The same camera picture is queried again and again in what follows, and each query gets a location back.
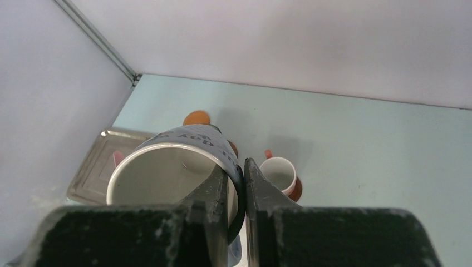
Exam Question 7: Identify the small white cup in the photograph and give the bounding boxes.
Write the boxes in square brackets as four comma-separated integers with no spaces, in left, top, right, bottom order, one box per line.
[106,124,245,243]

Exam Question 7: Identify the pink mug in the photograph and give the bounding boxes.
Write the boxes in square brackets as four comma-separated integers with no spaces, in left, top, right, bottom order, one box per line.
[259,150,303,202]

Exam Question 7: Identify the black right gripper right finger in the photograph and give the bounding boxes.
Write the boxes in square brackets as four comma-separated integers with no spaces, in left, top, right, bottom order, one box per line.
[244,158,441,266]

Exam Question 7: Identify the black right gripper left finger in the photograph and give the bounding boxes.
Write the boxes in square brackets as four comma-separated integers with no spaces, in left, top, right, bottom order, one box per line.
[19,167,229,266]

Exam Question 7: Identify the light brown round coaster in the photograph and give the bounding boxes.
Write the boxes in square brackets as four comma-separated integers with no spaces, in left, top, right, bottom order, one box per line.
[183,110,210,125]

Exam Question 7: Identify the metal serving tray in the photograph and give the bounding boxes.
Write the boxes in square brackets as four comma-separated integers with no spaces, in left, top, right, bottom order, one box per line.
[67,127,154,205]

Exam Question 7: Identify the green-inside floral mug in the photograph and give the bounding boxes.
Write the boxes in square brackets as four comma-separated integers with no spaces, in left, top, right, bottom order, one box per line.
[210,124,239,158]

